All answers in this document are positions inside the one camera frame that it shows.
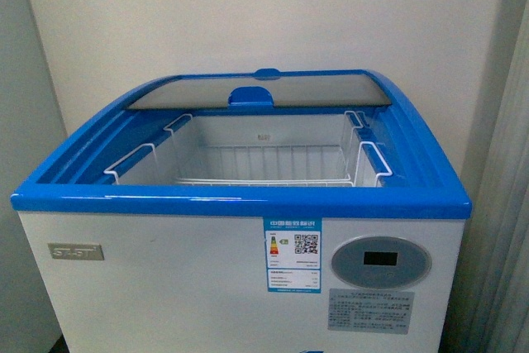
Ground white chest freezer blue rim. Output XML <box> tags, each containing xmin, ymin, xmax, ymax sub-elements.
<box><xmin>12</xmin><ymin>69</ymin><xmax>472</xmax><ymax>352</ymax></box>

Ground blue energy label sticker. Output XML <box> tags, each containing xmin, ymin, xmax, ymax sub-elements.
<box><xmin>263</xmin><ymin>218</ymin><xmax>322</xmax><ymax>293</ymax></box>

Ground grey oval control panel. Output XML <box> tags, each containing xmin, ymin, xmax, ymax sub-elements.
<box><xmin>331</xmin><ymin>236</ymin><xmax>431</xmax><ymax>289</ymax></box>

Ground grey instruction sticker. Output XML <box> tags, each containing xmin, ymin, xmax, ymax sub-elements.
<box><xmin>327</xmin><ymin>289</ymin><xmax>415</xmax><ymax>335</ymax></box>

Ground silver brand badge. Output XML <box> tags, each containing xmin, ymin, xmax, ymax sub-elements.
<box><xmin>48</xmin><ymin>243</ymin><xmax>104</xmax><ymax>261</ymax></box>

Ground white wire basket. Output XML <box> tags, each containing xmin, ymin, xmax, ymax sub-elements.
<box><xmin>104</xmin><ymin>111</ymin><xmax>393</xmax><ymax>188</ymax></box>

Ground sliding glass lid blue handle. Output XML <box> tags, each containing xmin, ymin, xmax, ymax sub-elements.
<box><xmin>128</xmin><ymin>70</ymin><xmax>391</xmax><ymax>110</ymax></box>

